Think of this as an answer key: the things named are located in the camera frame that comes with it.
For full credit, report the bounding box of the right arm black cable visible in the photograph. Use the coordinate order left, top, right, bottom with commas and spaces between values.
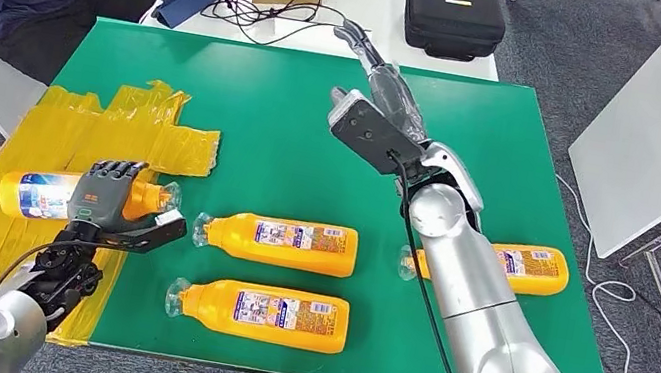
351, 149, 500, 373

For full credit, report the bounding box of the black cable bundle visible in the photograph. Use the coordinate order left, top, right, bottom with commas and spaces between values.
198, 0, 353, 60

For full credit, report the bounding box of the black carrying case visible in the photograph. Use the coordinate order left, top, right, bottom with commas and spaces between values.
396, 0, 512, 69

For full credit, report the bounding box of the orange detergent bottle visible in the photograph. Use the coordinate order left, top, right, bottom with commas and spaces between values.
188, 202, 363, 282
394, 222, 575, 308
0, 152, 186, 246
161, 268, 354, 358

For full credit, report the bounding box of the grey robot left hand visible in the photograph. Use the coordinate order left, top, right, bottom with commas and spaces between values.
63, 150, 152, 237

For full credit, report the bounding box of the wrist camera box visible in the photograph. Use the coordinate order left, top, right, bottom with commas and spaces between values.
318, 84, 435, 183
91, 198, 191, 262

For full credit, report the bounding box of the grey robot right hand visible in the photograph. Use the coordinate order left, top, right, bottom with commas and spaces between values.
316, 16, 447, 147

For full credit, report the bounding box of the green table mat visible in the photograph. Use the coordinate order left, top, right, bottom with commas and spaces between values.
7, 9, 661, 373

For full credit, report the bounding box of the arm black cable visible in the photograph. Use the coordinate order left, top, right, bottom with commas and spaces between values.
351, 149, 500, 373
0, 224, 94, 312

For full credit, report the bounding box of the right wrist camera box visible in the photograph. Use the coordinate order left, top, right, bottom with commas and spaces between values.
318, 84, 435, 183

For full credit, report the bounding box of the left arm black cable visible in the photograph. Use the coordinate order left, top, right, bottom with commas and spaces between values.
0, 224, 94, 312

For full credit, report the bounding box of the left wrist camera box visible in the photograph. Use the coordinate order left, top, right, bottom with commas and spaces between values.
91, 198, 191, 262

